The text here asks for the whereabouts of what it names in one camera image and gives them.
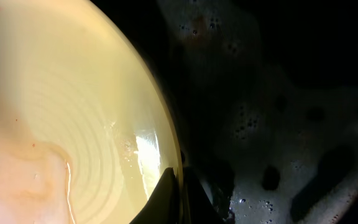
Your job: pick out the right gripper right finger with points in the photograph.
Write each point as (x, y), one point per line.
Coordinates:
(196, 205)

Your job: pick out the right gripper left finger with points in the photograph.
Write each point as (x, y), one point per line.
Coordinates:
(163, 205)

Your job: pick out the yellow plate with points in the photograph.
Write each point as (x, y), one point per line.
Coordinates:
(85, 134)

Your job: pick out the black round tray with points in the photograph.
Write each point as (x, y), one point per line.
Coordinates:
(264, 97)

